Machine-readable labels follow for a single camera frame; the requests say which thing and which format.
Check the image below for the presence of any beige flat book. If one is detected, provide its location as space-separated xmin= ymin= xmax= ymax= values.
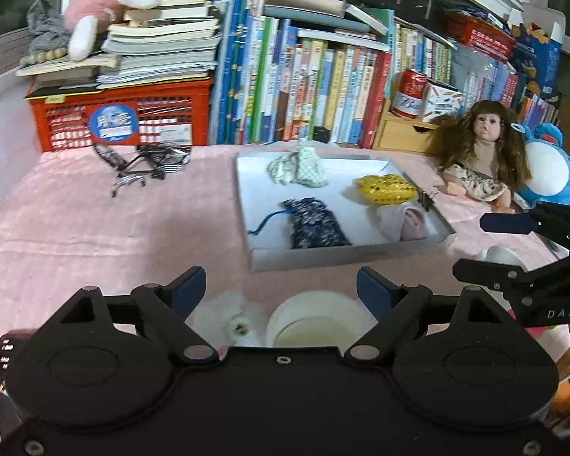
xmin=264 ymin=0 xmax=347 ymax=19

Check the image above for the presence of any pink and white plush toy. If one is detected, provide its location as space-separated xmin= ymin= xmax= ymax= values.
xmin=64 ymin=0 xmax=162 ymax=62

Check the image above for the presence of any pink tablecloth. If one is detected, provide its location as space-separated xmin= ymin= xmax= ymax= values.
xmin=0 ymin=145 xmax=570 ymax=357

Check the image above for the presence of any white plastic storage box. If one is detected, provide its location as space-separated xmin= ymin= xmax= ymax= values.
xmin=0 ymin=64 xmax=43 ymax=205

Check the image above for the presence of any pink pouch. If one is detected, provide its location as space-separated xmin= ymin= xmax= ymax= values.
xmin=377 ymin=205 xmax=428 ymax=242

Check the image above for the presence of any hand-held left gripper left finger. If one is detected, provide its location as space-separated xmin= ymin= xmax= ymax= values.
xmin=33 ymin=266 xmax=218 ymax=364

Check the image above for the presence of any small wooden drawer box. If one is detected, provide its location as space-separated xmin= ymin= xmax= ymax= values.
xmin=371 ymin=97 xmax=450 ymax=155

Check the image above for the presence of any green flat book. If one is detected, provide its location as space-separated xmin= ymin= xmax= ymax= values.
xmin=266 ymin=6 xmax=395 ymax=41

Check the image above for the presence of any white shallow tray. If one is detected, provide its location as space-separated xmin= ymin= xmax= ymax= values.
xmin=236 ymin=152 xmax=458 ymax=274

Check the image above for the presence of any row of upright books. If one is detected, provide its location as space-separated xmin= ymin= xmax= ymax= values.
xmin=208 ymin=0 xmax=564 ymax=149

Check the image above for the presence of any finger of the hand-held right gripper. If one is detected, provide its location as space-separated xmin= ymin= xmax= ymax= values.
xmin=453 ymin=247 xmax=570 ymax=302
xmin=480 ymin=201 xmax=570 ymax=250

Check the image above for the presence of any red plastic basket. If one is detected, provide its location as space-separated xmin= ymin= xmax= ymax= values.
xmin=444 ymin=7 xmax=516 ymax=62

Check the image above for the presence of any white printed cardboard box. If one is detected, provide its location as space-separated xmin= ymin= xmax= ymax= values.
xmin=423 ymin=81 xmax=464 ymax=123

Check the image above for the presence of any paper cup with rabbit drawing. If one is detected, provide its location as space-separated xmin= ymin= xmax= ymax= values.
xmin=266 ymin=291 xmax=378 ymax=347

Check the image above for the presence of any navy floral drawstring pouch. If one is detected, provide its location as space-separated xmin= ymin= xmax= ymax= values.
xmin=248 ymin=198 xmax=352 ymax=250

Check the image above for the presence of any red drink can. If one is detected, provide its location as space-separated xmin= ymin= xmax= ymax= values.
xmin=390 ymin=69 xmax=429 ymax=119

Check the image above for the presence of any long-haired baby doll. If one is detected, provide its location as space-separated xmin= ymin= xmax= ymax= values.
xmin=430 ymin=101 xmax=533 ymax=214

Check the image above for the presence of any black binder clip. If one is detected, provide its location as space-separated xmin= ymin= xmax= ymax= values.
xmin=415 ymin=190 xmax=440 ymax=212

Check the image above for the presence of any blue and white plush toy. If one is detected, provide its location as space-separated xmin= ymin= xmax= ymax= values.
xmin=515 ymin=122 xmax=570 ymax=210

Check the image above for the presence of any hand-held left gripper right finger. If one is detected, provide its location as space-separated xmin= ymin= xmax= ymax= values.
xmin=344 ymin=267 xmax=528 ymax=363

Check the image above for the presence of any stack of flat books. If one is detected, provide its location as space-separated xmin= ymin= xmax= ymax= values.
xmin=15 ymin=0 xmax=224 ymax=90

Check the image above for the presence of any grey cloth toy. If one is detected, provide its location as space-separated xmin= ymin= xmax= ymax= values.
xmin=26 ymin=0 xmax=72 ymax=65

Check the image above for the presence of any gold sequin pouch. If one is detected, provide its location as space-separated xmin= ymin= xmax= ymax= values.
xmin=356 ymin=174 xmax=419 ymax=206

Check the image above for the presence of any blue cardboard box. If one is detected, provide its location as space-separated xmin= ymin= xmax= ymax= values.
xmin=508 ymin=7 xmax=566 ymax=100

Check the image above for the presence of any green striped cloth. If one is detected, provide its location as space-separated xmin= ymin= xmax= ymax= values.
xmin=267 ymin=145 xmax=328 ymax=188

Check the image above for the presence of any black wire bicycle model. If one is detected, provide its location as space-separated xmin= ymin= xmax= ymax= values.
xmin=92 ymin=142 xmax=193 ymax=198

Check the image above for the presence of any red plastic crate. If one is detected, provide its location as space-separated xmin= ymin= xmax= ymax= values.
xmin=25 ymin=76 xmax=214 ymax=153

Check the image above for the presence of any white fluffy soft toy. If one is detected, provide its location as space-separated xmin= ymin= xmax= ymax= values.
xmin=192 ymin=292 xmax=269 ymax=347

